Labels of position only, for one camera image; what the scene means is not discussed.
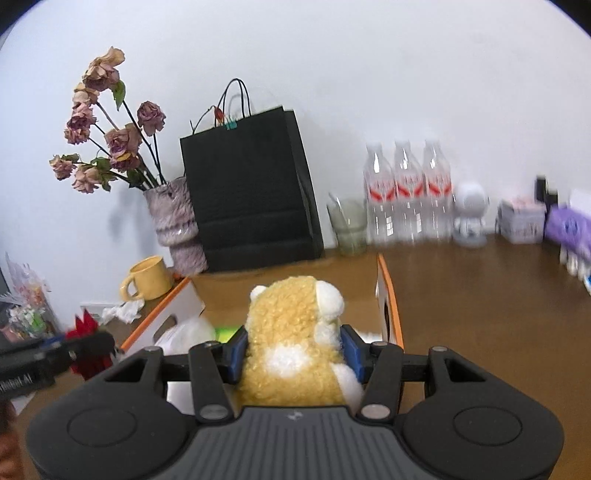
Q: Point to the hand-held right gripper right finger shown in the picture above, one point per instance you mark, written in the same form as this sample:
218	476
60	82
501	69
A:
351	357

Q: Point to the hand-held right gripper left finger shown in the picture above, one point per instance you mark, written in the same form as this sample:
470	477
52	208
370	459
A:
238	357

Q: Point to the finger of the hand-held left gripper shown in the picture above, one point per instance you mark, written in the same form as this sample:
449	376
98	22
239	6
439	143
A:
94	345

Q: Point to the red toy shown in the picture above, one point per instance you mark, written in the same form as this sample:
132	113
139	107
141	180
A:
85	330

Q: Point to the small green packet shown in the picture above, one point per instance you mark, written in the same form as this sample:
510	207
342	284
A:
228	334

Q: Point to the white plastic bag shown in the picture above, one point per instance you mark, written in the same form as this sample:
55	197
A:
187	334

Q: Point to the tan and white plush hamster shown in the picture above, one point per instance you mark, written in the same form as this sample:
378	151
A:
288	332

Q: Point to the orange cardboard box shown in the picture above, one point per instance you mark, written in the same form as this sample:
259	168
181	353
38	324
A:
390	295

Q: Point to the purple packet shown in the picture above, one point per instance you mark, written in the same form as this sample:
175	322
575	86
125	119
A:
568	228

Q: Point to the crumpled white tissue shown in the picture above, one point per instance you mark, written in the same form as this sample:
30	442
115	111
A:
122	312

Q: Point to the pile of snack packets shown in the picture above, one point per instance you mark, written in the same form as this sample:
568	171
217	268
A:
25	300

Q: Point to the yellow mug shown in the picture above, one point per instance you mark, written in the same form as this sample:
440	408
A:
150	277

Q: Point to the dark screen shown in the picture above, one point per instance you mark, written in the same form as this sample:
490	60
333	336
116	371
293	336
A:
2	281

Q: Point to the clear drinking glass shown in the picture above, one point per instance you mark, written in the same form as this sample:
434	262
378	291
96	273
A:
348	228

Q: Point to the mottled pink ceramic vase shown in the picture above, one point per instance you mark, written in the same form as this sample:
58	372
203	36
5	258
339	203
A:
175	226

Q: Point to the red label water bottle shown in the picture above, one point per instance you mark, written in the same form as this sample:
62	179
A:
379	198
408	196
437	194

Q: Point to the black paper bag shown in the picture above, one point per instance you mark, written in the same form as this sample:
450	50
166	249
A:
249	194

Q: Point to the white robot figurine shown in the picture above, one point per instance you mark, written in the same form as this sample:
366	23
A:
470	207

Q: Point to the dried rose bouquet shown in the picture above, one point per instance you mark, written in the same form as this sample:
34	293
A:
113	138

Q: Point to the small black object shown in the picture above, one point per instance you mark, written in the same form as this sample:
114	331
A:
545	191

